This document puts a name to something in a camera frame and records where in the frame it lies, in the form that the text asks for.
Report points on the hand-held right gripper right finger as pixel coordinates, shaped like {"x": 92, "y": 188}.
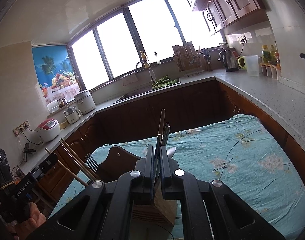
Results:
{"x": 163, "y": 165}

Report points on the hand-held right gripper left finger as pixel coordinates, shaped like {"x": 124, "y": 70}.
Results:
{"x": 152, "y": 162}

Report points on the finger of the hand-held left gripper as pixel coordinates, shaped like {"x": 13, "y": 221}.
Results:
{"x": 48, "y": 162}

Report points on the dark chopstick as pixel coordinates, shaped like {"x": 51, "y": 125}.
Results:
{"x": 158, "y": 142}
{"x": 165, "y": 133}
{"x": 162, "y": 122}
{"x": 167, "y": 136}

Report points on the light wooden chopstick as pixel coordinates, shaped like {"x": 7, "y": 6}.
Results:
{"x": 73, "y": 158}
{"x": 77, "y": 156}
{"x": 72, "y": 176}

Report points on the wooden utensil holder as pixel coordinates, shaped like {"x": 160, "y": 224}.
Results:
{"x": 122, "y": 160}

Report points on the dark metal fork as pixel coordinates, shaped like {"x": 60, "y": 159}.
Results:
{"x": 92, "y": 163}

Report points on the person's left hand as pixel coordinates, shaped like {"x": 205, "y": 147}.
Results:
{"x": 35, "y": 220}

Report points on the small black tripod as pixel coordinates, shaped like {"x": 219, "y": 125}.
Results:
{"x": 28, "y": 151}

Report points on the white pink rice cooker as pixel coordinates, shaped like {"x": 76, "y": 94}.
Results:
{"x": 48, "y": 130}

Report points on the small yellow box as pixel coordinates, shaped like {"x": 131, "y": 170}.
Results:
{"x": 64, "y": 125}

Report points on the small electric cooking pot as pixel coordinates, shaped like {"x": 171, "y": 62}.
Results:
{"x": 72, "y": 116}

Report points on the dark wooden base cabinets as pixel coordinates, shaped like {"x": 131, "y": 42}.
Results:
{"x": 142, "y": 110}

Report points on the white plastic container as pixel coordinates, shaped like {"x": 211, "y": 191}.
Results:
{"x": 53, "y": 108}

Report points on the teal floral tablecloth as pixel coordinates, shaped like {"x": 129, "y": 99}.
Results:
{"x": 230, "y": 155}

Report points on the kitchen sink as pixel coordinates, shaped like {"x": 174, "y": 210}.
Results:
{"x": 135, "y": 95}

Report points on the large white cooker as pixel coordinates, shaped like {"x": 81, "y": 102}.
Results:
{"x": 85, "y": 102}

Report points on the green basket of vegetables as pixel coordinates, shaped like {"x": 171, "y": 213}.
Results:
{"x": 163, "y": 81}

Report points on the white dish cloth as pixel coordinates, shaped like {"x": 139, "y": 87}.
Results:
{"x": 130, "y": 79}

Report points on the chrome faucet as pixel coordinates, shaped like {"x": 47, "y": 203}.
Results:
{"x": 151, "y": 75}

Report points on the yellow soap bottle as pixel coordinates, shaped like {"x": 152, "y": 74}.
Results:
{"x": 145, "y": 61}

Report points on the dish rack with cutting boards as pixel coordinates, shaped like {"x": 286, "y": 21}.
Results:
{"x": 187, "y": 60}

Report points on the knife block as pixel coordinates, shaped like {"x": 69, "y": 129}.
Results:
{"x": 208, "y": 61}

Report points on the steel electric kettle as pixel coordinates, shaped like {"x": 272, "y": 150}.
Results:
{"x": 228, "y": 61}

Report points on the kitchen window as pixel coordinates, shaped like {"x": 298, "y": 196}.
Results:
{"x": 142, "y": 37}

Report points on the white bowl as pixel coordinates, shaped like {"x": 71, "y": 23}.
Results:
{"x": 223, "y": 45}

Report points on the row of seasoning containers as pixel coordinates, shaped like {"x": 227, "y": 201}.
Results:
{"x": 270, "y": 72}

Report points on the yellow cap green bottle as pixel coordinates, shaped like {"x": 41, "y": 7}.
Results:
{"x": 265, "y": 55}

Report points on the yellow oil bottle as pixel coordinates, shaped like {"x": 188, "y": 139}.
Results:
{"x": 273, "y": 56}

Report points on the red label sauce bottle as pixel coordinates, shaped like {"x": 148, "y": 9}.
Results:
{"x": 277, "y": 57}

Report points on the wall outlet with plug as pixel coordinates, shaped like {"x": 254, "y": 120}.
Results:
{"x": 21, "y": 128}

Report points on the fruit and palm wall poster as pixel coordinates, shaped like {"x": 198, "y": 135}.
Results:
{"x": 52, "y": 67}

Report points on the short wooden wall cabinets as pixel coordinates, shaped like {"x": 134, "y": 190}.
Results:
{"x": 232, "y": 2}

